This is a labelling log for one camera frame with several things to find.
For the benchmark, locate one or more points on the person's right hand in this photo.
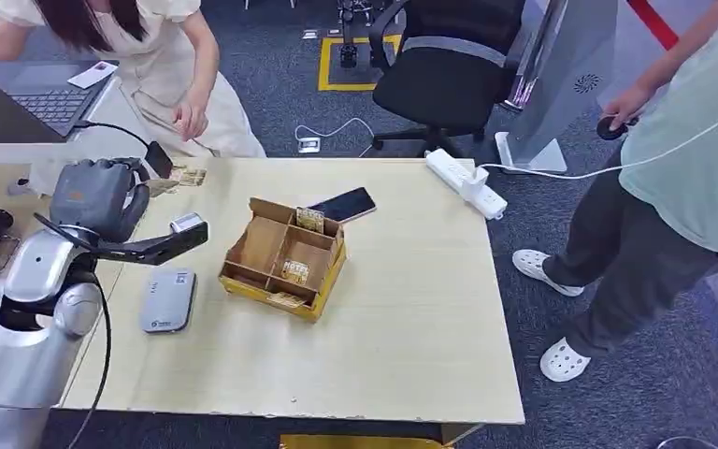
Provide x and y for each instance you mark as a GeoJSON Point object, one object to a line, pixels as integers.
{"type": "Point", "coordinates": [630, 106]}

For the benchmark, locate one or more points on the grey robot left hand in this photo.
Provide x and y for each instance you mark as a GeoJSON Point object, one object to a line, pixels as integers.
{"type": "Point", "coordinates": [96, 195]}

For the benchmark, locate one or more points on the person's left hand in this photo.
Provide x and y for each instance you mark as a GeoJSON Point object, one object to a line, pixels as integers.
{"type": "Point", "coordinates": [192, 118]}

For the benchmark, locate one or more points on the black round object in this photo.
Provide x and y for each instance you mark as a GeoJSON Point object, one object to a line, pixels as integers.
{"type": "Point", "coordinates": [610, 131]}

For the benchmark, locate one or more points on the wooden compartment box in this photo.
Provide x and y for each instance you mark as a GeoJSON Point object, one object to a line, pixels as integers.
{"type": "Point", "coordinates": [266, 245]}

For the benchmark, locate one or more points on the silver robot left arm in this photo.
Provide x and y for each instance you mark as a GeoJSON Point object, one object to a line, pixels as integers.
{"type": "Point", "coordinates": [18, 372]}

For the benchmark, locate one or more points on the person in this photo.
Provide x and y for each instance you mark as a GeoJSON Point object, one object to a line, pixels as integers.
{"type": "Point", "coordinates": [693, 155]}
{"type": "Point", "coordinates": [154, 62]}

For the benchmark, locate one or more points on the silver kiosk stand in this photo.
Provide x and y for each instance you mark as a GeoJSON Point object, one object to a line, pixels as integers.
{"type": "Point", "coordinates": [557, 80]}

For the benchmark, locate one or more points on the red barrier bar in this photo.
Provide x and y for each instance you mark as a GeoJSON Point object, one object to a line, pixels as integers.
{"type": "Point", "coordinates": [653, 25]}

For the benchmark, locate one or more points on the grey laptop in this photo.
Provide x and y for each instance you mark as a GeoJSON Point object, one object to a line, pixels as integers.
{"type": "Point", "coordinates": [49, 105]}

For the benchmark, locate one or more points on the clear plastic holder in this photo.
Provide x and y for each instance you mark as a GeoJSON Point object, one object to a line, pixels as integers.
{"type": "Point", "coordinates": [5, 255]}

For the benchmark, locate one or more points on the silver floor socket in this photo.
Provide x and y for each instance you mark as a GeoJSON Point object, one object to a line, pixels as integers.
{"type": "Point", "coordinates": [309, 145]}

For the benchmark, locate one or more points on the tan hotel card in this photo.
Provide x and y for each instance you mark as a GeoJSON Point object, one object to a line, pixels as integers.
{"type": "Point", "coordinates": [310, 220]}
{"type": "Point", "coordinates": [286, 300]}
{"type": "Point", "coordinates": [296, 272]}

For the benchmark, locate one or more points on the white plug adapter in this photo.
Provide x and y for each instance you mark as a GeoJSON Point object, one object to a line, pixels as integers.
{"type": "Point", "coordinates": [476, 181]}

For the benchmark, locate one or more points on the black stand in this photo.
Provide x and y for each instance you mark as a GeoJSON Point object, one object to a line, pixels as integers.
{"type": "Point", "coordinates": [348, 49]}

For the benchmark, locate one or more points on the black smartphone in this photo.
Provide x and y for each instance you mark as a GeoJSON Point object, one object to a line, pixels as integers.
{"type": "Point", "coordinates": [343, 204]}

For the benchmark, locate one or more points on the white clog shoe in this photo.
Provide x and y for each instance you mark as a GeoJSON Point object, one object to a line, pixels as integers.
{"type": "Point", "coordinates": [562, 361]}
{"type": "Point", "coordinates": [542, 269]}

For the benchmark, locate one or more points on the white power strip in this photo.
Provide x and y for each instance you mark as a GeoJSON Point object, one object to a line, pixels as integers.
{"type": "Point", "coordinates": [452, 170]}

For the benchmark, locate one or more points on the black office chair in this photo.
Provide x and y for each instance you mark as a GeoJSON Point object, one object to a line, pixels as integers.
{"type": "Point", "coordinates": [439, 87]}

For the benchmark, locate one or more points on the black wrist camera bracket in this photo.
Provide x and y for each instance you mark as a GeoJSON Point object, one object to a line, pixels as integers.
{"type": "Point", "coordinates": [154, 249]}

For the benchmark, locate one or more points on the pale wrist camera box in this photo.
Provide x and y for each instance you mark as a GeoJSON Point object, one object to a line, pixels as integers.
{"type": "Point", "coordinates": [185, 222]}

